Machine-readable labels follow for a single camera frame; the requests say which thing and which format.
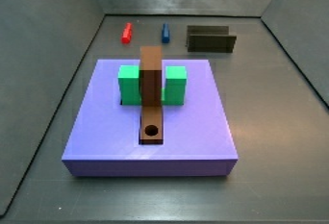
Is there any blue peg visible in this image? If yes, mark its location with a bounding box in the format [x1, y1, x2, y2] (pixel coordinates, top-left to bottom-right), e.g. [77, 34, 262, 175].
[161, 23, 169, 43]

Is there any black angle fixture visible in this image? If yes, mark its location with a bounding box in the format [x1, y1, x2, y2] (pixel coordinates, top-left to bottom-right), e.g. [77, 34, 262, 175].
[185, 25, 236, 53]

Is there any brown block with hole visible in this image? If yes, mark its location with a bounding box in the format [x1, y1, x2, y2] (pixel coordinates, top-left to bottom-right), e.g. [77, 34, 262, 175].
[138, 46, 163, 145]

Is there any purple base block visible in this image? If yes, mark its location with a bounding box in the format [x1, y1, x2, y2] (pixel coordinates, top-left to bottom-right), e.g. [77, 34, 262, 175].
[61, 60, 237, 177]

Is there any red peg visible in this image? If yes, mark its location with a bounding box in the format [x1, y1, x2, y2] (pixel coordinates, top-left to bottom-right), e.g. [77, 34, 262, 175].
[120, 23, 132, 44]

